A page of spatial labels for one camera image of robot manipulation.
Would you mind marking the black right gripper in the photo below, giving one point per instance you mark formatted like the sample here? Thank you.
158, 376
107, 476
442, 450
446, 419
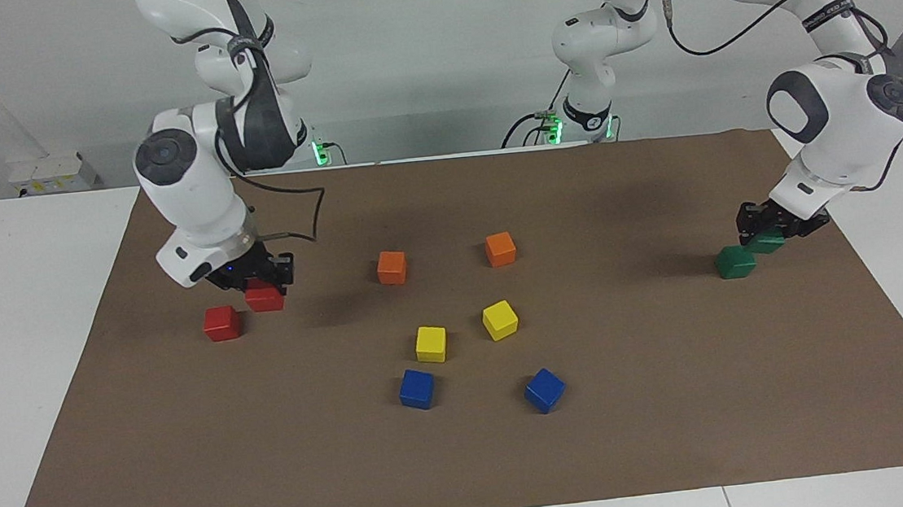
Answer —
244, 267

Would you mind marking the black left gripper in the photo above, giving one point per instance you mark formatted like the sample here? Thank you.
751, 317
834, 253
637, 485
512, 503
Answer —
792, 217

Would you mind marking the red wooden cube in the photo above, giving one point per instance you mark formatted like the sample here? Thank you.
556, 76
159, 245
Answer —
222, 322
264, 298

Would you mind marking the green wooden cube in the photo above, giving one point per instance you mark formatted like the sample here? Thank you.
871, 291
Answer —
767, 242
735, 261

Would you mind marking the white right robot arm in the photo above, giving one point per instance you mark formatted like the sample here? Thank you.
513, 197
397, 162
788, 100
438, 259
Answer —
192, 186

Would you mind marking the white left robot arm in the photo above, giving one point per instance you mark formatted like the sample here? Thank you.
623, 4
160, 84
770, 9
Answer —
840, 113

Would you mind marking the orange wooden cube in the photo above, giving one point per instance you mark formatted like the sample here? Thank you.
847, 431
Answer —
500, 249
391, 267

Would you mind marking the yellow wooden cube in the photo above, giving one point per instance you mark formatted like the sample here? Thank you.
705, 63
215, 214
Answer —
500, 319
431, 343

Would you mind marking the blue wooden cube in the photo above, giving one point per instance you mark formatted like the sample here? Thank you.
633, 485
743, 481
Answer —
544, 390
417, 389

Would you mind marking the brown table mat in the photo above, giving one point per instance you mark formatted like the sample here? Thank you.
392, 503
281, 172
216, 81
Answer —
470, 464

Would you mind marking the white wall socket box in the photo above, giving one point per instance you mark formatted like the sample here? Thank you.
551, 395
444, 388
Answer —
52, 176

